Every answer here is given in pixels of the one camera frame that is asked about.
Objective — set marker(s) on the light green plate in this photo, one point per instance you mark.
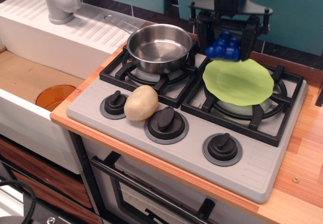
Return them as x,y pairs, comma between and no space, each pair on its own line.
239,83

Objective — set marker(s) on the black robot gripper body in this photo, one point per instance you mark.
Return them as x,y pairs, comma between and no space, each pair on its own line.
236,15

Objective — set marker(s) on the black middle stove knob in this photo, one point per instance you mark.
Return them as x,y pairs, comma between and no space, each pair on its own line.
166,126

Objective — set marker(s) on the black stove knob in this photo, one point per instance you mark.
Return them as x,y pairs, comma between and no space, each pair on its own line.
222,150
166,126
112,107

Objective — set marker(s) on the black right burner grate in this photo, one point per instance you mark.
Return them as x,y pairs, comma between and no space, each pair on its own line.
265,122

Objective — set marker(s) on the stainless steel pot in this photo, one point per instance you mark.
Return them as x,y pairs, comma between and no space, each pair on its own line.
157,48

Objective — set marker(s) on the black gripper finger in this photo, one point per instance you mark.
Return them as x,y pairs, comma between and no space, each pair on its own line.
204,31
249,35

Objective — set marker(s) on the white toy sink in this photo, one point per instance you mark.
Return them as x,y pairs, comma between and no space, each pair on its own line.
36,55

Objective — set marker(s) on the black oven door handle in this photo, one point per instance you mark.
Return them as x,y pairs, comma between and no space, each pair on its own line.
108,167

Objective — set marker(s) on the grey toy stove top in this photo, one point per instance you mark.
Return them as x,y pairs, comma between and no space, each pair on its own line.
253,176

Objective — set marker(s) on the blue toy blueberry cluster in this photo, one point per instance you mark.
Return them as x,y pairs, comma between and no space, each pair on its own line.
225,47

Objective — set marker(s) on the toy oven door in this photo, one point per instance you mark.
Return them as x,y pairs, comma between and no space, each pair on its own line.
138,194

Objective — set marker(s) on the black left burner grate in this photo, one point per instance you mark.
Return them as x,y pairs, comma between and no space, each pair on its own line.
171,88

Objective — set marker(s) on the beige toy potato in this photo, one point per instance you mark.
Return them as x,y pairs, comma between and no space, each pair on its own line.
141,103

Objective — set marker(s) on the wooden drawer front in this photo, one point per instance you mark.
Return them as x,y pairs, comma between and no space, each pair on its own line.
56,186

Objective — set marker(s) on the black right stove knob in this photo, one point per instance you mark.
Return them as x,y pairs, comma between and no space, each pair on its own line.
222,150

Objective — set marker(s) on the black burner grate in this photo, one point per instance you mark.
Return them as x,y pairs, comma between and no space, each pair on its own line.
171,88
265,122

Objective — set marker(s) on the black left stove knob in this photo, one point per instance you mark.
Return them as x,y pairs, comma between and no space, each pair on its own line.
112,107

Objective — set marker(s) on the grey toy faucet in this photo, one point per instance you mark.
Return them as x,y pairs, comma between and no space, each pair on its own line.
62,11

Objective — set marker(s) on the orange sink drain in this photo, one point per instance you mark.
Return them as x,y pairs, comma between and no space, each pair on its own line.
51,97

